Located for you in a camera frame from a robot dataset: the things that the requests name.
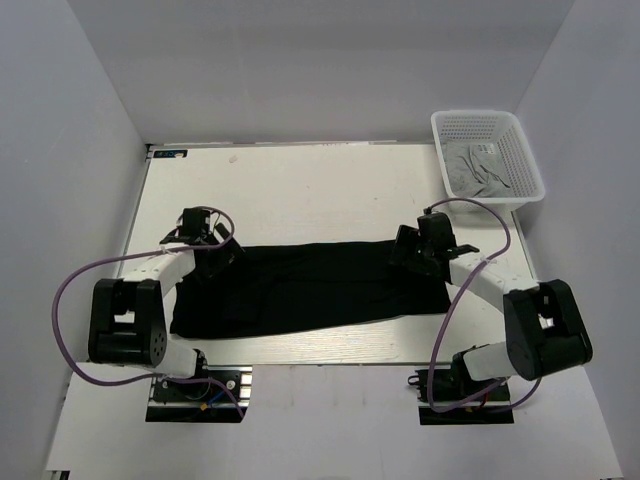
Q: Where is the black t shirt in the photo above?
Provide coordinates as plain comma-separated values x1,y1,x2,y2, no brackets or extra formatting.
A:
170,240,450,340

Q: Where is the grey t shirt in basket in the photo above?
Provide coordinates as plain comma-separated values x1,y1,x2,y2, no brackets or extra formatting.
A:
442,142,511,198

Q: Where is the white plastic basket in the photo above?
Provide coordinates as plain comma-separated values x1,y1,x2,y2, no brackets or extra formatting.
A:
431,110,546,211

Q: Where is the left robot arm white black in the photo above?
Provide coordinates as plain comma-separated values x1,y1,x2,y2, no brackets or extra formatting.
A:
88,224,237,379

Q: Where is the blue label sticker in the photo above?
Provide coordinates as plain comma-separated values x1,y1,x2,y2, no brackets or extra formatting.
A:
153,149,188,159

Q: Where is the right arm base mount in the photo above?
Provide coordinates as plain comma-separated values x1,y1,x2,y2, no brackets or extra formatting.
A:
407,368,514,426

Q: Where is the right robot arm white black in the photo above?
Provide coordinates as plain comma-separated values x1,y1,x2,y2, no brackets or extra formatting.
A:
390,225,593,385

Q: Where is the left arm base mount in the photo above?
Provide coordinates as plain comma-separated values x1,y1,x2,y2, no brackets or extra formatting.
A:
145,366,253,424

